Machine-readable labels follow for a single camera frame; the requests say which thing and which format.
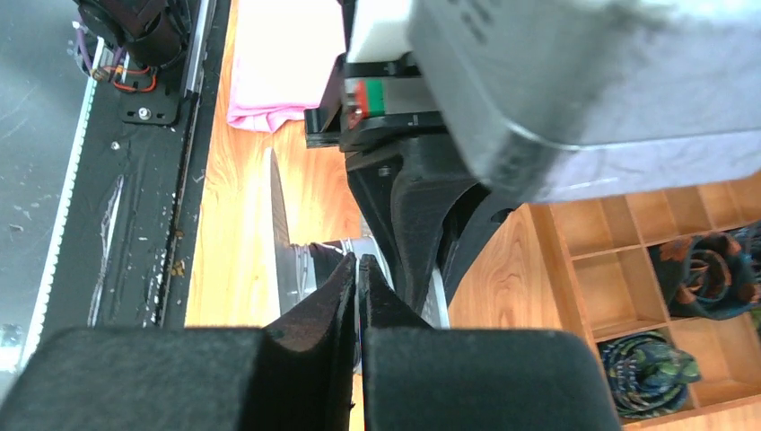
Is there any green patterned rolled tie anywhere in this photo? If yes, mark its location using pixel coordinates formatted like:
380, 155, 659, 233
598, 330, 702, 419

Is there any wooden divided tray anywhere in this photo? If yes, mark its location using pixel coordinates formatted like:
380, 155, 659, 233
525, 175, 760, 430

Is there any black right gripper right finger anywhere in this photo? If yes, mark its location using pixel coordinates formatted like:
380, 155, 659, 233
359, 255, 621, 430

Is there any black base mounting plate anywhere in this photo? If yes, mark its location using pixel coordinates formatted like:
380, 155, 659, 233
30, 1, 232, 339

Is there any aluminium frame rail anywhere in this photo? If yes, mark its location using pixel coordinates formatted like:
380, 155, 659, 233
0, 0, 215, 373

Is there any grey perforated cable spool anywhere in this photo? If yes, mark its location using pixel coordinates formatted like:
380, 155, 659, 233
267, 147, 451, 373

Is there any pink folded cloth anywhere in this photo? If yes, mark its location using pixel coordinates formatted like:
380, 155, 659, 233
227, 0, 345, 133

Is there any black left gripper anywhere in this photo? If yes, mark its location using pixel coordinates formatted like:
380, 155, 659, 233
304, 54, 518, 312

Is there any orange black rolled tie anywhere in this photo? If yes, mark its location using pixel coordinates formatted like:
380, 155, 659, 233
648, 227, 760, 321

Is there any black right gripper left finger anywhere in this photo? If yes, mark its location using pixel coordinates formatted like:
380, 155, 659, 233
1, 255, 356, 430

